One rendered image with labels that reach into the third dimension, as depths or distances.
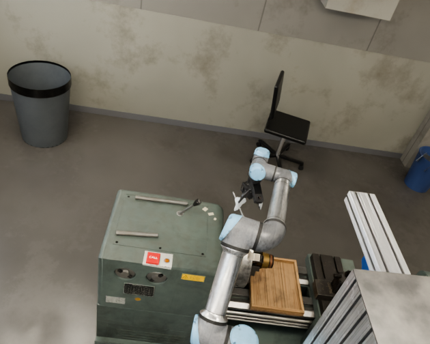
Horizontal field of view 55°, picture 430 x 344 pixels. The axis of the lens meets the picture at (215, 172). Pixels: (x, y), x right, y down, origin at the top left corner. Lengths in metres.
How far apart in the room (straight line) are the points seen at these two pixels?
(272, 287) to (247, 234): 0.93
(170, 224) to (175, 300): 0.38
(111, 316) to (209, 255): 0.66
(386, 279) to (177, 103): 3.96
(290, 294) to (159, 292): 0.79
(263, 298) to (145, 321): 0.66
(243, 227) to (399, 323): 0.71
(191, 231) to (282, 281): 0.70
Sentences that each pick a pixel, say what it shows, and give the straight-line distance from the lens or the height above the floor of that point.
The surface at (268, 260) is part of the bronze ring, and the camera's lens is 2.31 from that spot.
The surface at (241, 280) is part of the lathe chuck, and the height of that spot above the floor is 1.09.
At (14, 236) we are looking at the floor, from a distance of 3.78.
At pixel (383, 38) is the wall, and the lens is 4.90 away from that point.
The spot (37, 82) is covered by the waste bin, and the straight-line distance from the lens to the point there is 4.72.
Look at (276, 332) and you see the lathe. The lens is 2.78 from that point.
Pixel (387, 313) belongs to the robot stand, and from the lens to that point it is 1.14.
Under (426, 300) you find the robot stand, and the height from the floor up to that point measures 2.03.
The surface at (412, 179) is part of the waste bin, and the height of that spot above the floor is 0.13.
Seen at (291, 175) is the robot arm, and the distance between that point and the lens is 1.93.
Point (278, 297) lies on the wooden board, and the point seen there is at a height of 0.89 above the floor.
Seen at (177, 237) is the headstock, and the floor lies 1.25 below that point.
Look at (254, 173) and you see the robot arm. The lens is 1.90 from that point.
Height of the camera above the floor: 2.84
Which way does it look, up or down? 39 degrees down
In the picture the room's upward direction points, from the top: 14 degrees clockwise
